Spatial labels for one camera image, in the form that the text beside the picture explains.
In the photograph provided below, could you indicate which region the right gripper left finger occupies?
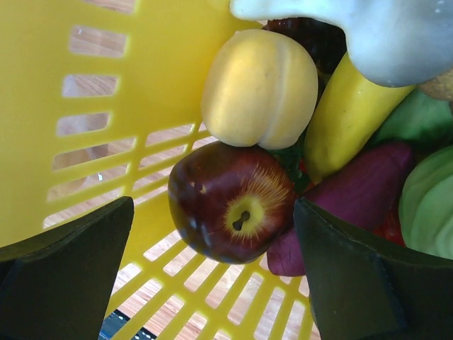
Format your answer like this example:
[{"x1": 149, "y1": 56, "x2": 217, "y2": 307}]
[{"x1": 1, "y1": 197, "x2": 134, "y2": 339}]

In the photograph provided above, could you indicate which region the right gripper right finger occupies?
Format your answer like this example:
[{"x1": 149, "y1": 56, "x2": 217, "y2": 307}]
[{"x1": 294, "y1": 198, "x2": 452, "y2": 339}]

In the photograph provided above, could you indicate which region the red apple toy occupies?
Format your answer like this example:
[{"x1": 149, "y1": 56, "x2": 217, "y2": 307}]
[{"x1": 168, "y1": 142, "x2": 296, "y2": 264}]

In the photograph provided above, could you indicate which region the purple sweet potato toy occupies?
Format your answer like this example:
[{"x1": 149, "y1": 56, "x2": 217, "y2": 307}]
[{"x1": 266, "y1": 141, "x2": 415, "y2": 277}]

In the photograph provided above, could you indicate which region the green cabbage toy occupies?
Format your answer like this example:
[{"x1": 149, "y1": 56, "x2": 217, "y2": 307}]
[{"x1": 398, "y1": 146, "x2": 452, "y2": 259}]

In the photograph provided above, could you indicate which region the yellow banana toy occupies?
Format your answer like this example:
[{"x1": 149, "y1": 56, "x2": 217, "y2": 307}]
[{"x1": 303, "y1": 54, "x2": 415, "y2": 184}]

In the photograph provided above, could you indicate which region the yellow plastic basket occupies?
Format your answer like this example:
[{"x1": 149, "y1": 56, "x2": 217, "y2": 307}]
[{"x1": 1, "y1": 1, "x2": 319, "y2": 339}]

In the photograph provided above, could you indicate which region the small yellow pumpkin toy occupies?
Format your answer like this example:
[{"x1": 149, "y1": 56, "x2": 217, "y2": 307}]
[{"x1": 201, "y1": 29, "x2": 319, "y2": 149}]

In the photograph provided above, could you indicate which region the white garlic toy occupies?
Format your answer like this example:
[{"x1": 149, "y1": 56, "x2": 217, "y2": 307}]
[{"x1": 229, "y1": 1, "x2": 452, "y2": 87}]

